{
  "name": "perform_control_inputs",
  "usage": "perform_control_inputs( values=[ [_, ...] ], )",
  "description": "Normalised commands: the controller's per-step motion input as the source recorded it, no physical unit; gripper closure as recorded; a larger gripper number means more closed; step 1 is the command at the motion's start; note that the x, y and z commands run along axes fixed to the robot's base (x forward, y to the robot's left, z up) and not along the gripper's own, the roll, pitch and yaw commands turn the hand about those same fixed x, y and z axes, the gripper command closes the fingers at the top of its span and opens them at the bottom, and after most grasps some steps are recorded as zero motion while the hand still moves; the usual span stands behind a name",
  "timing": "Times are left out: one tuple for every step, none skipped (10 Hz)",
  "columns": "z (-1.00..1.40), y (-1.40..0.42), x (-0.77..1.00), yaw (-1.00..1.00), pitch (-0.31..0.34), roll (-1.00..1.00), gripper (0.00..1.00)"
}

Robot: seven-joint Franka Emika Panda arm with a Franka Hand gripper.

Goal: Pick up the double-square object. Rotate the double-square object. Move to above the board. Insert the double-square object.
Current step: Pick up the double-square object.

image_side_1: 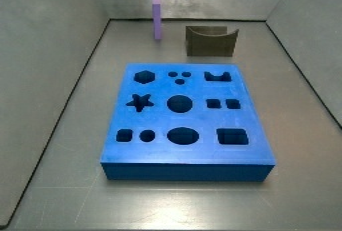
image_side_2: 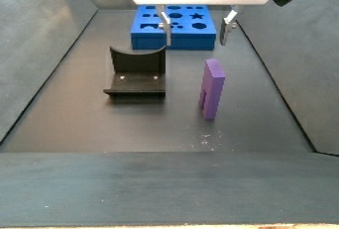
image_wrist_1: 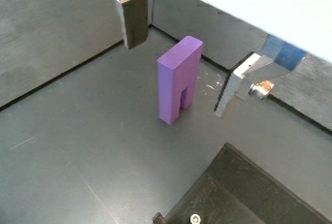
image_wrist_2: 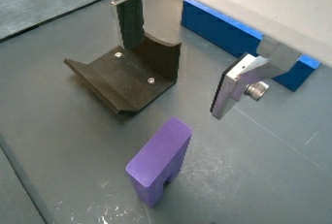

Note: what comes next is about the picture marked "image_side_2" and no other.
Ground purple double-square block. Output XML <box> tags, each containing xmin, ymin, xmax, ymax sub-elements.
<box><xmin>199</xmin><ymin>58</ymin><xmax>227</xmax><ymax>120</ymax></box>

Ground black curved bracket stand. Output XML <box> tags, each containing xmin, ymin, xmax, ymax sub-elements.
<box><xmin>103</xmin><ymin>48</ymin><xmax>166</xmax><ymax>96</ymax></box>

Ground blue shape-sorter board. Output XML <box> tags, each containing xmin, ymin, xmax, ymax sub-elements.
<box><xmin>130</xmin><ymin>5</ymin><xmax>216</xmax><ymax>51</ymax></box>

